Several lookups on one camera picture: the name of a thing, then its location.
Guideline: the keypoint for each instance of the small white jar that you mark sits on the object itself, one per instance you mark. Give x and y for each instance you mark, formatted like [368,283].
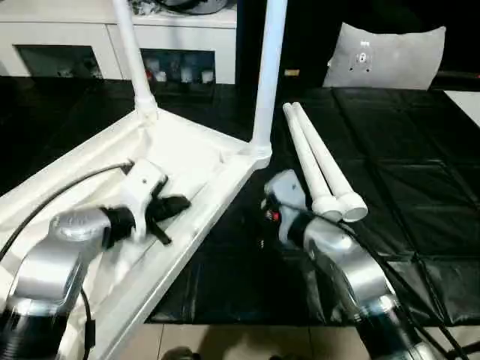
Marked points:
[205,76]
[161,76]
[185,75]

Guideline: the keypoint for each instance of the dark brown shoe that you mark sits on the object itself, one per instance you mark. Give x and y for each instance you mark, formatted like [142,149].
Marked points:
[180,353]

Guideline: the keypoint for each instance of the white plastic table top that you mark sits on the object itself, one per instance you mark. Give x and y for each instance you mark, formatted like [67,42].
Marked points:
[187,157]

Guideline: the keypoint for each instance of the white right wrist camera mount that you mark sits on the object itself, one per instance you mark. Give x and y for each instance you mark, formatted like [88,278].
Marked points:
[285,187]

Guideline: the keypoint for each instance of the black flat bar device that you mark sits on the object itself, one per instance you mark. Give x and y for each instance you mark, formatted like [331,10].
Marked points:
[457,75]

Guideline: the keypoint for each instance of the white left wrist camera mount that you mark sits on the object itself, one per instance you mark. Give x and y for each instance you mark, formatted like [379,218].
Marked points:
[144,183]

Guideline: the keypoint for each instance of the metal parts clutter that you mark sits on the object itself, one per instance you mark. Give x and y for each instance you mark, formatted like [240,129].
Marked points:
[146,6]

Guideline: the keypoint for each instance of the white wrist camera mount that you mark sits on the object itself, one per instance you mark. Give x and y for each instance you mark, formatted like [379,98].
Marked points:
[144,183]
[285,187]

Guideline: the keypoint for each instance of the white flat board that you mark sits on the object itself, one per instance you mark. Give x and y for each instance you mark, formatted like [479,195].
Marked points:
[467,105]

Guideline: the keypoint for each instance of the white cabinet with glass doors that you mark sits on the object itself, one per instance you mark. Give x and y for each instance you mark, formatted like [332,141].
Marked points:
[75,37]

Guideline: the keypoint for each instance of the red bottle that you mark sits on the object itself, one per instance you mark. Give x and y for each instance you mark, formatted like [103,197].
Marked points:
[150,73]

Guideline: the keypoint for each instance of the grey printed cushion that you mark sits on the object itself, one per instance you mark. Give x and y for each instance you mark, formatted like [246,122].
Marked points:
[386,56]

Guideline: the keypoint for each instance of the black work mat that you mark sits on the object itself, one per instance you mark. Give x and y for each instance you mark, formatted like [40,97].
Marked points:
[375,168]

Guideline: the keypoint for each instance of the white plastic table leg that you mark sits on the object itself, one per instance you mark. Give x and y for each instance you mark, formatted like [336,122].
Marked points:
[326,157]
[268,75]
[131,56]
[307,157]

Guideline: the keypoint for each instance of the black sofa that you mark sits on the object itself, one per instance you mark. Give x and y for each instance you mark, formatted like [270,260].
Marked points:
[311,30]

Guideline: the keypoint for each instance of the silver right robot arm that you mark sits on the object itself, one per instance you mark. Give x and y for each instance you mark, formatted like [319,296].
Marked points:
[345,255]

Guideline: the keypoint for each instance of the small brown cork piece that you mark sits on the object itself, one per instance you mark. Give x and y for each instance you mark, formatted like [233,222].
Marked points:
[291,72]

